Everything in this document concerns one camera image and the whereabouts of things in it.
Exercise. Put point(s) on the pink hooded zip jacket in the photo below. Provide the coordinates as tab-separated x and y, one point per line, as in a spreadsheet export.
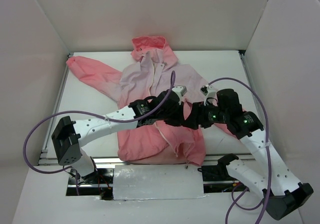
149	75

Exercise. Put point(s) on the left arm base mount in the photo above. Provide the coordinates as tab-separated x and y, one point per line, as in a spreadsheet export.
100	186

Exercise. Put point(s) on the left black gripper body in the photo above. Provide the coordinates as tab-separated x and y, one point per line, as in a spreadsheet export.
175	111

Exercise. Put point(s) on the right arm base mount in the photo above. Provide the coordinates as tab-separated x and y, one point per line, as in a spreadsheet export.
216	178

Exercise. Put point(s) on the left aluminium table rail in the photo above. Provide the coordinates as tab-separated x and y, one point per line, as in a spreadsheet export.
44	151

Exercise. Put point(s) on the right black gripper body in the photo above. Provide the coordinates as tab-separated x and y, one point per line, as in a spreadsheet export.
199	114

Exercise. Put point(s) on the right aluminium table rail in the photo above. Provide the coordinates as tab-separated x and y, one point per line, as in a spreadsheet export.
258	102

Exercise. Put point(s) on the white foil tape patch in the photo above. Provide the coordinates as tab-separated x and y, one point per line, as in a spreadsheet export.
145	182

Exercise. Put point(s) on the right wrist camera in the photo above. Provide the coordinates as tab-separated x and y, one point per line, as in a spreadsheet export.
209	93

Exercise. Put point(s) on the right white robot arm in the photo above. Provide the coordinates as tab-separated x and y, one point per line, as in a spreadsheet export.
279	189

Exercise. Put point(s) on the aluminium table rail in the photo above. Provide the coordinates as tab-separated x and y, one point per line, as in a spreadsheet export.
109	160
44	151
258	102

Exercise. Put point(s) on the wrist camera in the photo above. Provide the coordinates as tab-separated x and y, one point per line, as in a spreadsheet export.
209	93
180	91

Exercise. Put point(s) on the front aluminium table rail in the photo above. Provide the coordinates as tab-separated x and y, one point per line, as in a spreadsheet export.
109	160

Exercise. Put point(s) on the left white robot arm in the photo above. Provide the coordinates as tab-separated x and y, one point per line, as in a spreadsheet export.
70	136

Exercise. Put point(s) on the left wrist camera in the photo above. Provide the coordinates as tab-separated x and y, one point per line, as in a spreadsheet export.
180	91

